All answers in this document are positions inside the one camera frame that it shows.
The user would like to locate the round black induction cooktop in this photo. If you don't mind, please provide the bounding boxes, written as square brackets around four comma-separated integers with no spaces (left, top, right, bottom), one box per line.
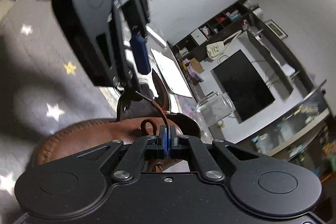
[140,70,171,117]

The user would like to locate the black flat television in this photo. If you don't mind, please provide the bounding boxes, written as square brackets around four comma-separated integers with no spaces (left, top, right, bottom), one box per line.
[211,50,275,123]

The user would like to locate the brown leather shoe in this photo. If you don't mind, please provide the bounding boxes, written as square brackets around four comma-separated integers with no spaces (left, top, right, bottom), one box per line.
[34,112,202,172]

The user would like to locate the white canvas tote bag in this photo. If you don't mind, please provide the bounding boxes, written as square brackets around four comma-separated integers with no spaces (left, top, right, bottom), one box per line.
[206,31,242,60]

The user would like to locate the glass display cabinet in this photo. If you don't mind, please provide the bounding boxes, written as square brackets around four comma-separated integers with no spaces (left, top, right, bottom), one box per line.
[237,80,331,161]

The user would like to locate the white paper sheet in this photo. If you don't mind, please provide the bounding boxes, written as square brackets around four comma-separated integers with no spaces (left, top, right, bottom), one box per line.
[151,49,193,98]

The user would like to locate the clear glass mug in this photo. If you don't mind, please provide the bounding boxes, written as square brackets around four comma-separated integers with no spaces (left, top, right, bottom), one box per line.
[196,92,236,127]

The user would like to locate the brown shoelace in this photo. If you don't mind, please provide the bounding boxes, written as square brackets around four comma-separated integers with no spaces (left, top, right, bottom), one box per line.
[133,94,171,173]

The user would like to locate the dark cubby bookshelf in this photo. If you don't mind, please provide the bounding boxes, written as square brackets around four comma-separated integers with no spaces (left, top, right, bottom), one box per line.
[170,0,252,61]

